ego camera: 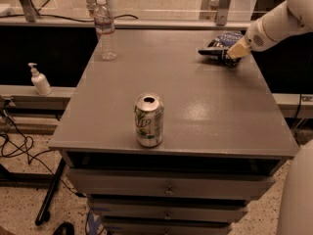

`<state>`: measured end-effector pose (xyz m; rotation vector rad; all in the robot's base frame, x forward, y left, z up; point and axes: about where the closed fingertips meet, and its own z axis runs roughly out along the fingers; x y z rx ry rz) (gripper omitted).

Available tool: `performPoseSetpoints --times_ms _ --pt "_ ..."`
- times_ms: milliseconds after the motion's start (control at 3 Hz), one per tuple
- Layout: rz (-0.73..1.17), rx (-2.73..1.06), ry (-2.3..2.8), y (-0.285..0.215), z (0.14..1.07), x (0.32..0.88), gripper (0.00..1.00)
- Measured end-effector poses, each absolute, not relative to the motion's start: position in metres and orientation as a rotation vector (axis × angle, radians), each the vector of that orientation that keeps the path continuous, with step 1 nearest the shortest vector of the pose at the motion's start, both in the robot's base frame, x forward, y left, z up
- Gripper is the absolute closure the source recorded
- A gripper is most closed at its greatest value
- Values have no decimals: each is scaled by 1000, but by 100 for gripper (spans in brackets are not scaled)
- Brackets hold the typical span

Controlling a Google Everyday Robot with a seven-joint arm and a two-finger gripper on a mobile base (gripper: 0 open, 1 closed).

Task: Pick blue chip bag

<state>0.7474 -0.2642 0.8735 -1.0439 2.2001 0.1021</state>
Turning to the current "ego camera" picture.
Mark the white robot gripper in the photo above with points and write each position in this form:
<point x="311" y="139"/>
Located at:
<point x="254" y="39"/>

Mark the clear plastic water bottle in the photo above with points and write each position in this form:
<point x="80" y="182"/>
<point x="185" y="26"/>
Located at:
<point x="105" y="29"/>

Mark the white pump dispenser bottle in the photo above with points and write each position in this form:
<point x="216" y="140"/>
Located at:
<point x="39" y="81"/>

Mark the top drawer knob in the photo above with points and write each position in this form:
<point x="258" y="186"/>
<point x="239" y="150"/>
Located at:
<point x="168" y="191"/>

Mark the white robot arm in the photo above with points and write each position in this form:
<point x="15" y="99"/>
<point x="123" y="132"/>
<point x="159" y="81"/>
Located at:
<point x="292" y="17"/>

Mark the drawer knob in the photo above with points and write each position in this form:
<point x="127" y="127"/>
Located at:
<point x="167" y="216"/>
<point x="168" y="191"/>

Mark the silver soda can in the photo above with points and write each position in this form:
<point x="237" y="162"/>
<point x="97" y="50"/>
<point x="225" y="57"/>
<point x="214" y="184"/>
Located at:
<point x="148" y="118"/>

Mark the grey drawer cabinet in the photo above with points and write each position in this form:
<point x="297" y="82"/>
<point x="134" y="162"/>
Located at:
<point x="223" y="137"/>

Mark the blue chip bag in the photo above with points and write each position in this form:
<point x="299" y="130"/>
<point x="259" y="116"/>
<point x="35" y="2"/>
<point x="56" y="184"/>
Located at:
<point x="217" y="49"/>

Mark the metal frame rail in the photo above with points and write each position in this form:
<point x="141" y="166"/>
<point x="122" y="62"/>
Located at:
<point x="126" y="23"/>

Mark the black table leg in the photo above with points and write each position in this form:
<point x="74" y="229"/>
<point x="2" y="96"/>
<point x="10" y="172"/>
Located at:
<point x="44" y="215"/>

